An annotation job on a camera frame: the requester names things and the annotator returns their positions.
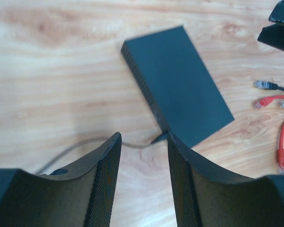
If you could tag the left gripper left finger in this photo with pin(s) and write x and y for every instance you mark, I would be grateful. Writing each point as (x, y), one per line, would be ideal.
(80, 194)

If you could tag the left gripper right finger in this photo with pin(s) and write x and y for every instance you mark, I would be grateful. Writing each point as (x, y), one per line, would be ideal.
(208, 195)

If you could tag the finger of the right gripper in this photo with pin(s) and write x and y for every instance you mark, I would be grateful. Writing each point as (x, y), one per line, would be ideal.
(273, 36)
(277, 15)

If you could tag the black network switch box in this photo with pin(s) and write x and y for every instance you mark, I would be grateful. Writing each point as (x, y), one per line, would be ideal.
(176, 84)

